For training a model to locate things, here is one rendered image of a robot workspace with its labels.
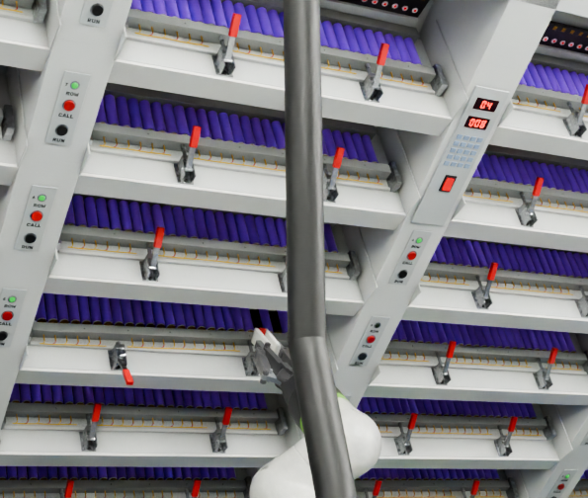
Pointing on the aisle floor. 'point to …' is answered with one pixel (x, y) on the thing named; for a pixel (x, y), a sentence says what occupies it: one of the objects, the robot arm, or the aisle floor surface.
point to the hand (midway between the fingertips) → (266, 343)
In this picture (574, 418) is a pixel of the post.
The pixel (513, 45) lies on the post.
